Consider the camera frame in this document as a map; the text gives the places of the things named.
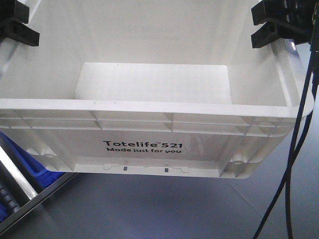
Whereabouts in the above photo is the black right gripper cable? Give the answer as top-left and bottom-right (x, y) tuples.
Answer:
(253, 49), (316, 239)

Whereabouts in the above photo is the white plastic tote box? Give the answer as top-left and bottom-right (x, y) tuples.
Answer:
(0, 0), (305, 179)

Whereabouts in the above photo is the metal shelf front rail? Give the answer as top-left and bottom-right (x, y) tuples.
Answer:
(0, 173), (77, 234)

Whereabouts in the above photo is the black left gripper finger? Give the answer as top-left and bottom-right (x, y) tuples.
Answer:
(0, 21), (40, 47)
(0, 0), (29, 23)

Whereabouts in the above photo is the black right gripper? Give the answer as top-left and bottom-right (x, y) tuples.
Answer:
(251, 0), (316, 49)

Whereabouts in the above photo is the blue bin lower left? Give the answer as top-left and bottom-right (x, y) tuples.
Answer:
(0, 130), (64, 191)

